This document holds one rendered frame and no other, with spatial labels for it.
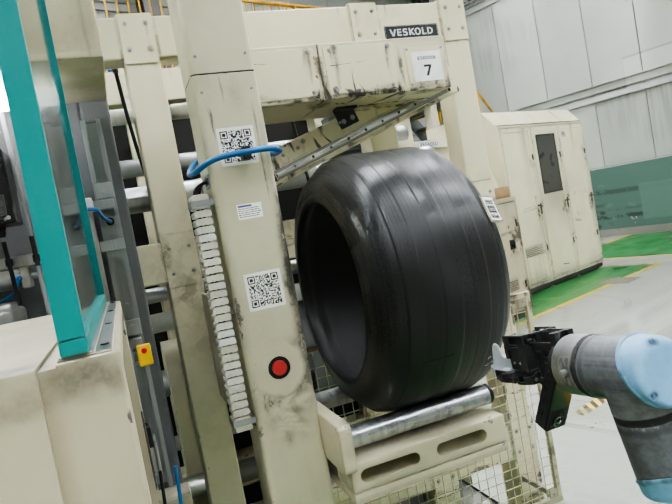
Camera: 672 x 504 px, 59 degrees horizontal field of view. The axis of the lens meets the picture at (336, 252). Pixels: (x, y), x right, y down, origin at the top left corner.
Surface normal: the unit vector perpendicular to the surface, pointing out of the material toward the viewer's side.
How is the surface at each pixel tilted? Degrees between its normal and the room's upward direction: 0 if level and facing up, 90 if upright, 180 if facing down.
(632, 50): 90
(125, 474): 90
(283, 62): 90
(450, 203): 59
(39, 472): 90
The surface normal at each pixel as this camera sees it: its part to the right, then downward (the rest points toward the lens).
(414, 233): 0.26, -0.37
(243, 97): 0.34, -0.01
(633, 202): -0.76, 0.17
